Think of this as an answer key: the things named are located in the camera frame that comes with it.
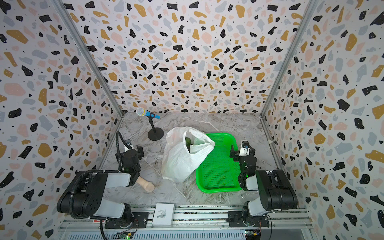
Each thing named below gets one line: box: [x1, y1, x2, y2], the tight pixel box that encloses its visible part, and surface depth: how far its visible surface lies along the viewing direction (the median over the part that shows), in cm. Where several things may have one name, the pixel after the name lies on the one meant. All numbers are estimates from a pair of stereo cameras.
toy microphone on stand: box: [136, 107, 164, 141], surface depth 108 cm
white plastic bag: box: [161, 126, 215, 183], surface depth 80 cm
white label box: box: [152, 203, 176, 227], surface depth 73 cm
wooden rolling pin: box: [136, 176, 155, 193], surface depth 83 cm
